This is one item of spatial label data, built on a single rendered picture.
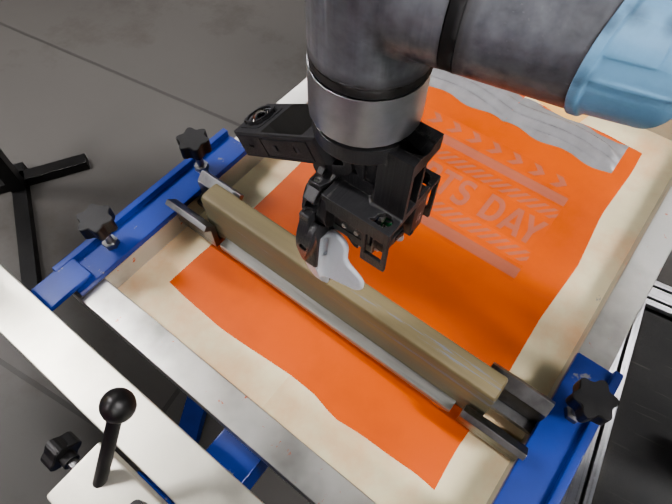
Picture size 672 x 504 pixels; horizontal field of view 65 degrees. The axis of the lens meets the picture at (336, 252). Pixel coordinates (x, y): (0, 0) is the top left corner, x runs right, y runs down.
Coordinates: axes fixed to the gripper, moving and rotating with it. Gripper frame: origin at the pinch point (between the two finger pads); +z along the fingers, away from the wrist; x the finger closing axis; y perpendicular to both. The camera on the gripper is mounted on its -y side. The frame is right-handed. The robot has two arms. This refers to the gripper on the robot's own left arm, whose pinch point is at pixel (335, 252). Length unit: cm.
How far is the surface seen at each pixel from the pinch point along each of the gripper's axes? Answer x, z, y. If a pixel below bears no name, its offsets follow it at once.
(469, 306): 12.0, 16.2, 12.7
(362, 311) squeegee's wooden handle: -1.0, 6.5, 4.5
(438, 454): -5.9, 16.1, 19.0
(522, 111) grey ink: 48, 16, 2
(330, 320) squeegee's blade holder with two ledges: -1.8, 12.4, 0.8
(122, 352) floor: -15, 113, -71
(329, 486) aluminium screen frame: -16.2, 12.8, 11.7
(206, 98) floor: 83, 114, -131
